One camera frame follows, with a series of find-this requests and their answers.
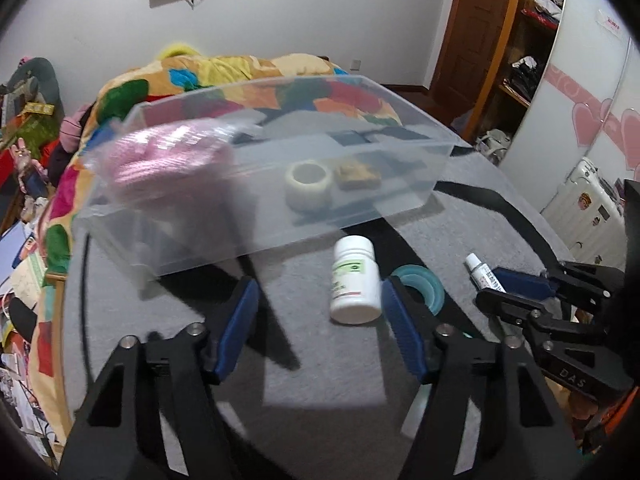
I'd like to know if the brown rectangular block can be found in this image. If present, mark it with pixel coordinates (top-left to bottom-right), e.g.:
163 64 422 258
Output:
334 157 381 191

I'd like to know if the colourful patchwork blanket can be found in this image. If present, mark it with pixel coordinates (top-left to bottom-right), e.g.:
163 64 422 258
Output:
27 44 407 443

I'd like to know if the wooden bookshelf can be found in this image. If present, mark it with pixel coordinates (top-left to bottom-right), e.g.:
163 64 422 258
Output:
470 0 568 142

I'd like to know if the white wardrobe with pink hearts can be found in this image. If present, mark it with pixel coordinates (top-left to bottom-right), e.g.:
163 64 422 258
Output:
500 0 640 183

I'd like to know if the white ointment tube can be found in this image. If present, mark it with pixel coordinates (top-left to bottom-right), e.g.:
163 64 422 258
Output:
465 253 503 291

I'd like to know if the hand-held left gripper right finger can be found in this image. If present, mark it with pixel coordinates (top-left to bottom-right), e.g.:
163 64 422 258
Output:
381 276 583 480

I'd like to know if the white bag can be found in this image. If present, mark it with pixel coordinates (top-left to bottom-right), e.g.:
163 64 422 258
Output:
475 129 512 163

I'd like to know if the white wardrobe sticker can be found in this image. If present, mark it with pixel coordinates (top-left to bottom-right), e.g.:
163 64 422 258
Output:
596 9 627 34

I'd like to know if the white tape roll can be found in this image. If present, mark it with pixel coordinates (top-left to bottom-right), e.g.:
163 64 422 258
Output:
285 162 333 211

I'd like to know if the teal tape roll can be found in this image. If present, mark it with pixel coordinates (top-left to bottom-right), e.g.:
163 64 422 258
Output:
389 263 446 316

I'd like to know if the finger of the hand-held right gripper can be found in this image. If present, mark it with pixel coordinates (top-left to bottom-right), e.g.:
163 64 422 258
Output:
492 261 627 311
475 291 607 357

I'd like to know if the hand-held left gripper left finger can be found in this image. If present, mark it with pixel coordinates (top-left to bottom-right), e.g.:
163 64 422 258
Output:
57 276 261 480

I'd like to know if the pile of assorted clutter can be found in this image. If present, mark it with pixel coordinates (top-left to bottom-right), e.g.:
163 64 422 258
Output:
0 55 68 461

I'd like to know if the white medicine bottle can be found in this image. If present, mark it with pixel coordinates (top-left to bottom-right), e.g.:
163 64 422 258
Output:
329 235 383 325

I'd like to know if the brown wooden door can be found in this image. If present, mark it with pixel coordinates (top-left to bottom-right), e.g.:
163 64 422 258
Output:
429 0 526 106

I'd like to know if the pink item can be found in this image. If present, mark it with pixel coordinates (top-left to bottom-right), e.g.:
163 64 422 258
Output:
82 117 236 206

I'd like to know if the clear plastic storage bin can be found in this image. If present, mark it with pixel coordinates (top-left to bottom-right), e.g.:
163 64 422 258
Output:
75 74 473 278

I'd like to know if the white suitcase with stickers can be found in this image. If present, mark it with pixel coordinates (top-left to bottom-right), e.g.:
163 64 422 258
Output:
540 156 626 262

